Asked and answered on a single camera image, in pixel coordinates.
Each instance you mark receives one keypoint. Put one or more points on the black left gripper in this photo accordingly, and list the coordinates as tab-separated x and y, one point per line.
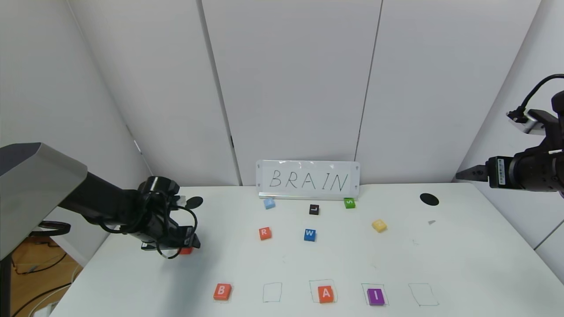
190	238

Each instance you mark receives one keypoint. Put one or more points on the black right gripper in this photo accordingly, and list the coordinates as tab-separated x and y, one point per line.
499	171

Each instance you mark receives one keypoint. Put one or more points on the orange block letter A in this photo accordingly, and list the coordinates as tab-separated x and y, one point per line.
325	293
187	251

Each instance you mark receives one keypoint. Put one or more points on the orange block letter R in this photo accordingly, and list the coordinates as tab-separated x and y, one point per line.
265	233

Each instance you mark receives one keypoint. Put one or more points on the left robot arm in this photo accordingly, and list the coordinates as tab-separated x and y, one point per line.
39	185

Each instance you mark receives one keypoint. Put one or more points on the black round table grommet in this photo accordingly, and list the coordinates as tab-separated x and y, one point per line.
429	199
196	202

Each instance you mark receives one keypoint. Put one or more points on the orange block letter B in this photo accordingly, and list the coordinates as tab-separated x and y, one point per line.
222	291

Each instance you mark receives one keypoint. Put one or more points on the light blue block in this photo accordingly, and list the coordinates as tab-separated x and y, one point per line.
269	203

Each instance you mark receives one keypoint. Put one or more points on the yellow block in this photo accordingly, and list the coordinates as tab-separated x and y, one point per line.
379	226

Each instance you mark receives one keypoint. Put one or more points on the blue block letter W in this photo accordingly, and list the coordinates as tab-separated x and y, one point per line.
309	235

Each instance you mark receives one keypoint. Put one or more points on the green block letter S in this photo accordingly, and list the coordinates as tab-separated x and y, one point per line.
349	203

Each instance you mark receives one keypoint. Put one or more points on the black block letter L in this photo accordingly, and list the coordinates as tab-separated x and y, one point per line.
313	209

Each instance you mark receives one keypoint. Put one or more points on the white sign reading BRAIN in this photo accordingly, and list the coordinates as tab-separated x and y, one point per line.
308	180

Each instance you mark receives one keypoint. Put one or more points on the white power strip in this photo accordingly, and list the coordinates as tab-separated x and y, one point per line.
46	311

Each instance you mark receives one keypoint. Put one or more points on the purple block letter I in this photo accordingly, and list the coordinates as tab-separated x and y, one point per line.
376	296

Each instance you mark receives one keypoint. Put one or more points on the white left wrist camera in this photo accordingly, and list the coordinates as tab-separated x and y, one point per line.
178	202

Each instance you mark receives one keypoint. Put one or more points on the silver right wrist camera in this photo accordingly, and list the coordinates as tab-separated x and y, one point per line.
528	124

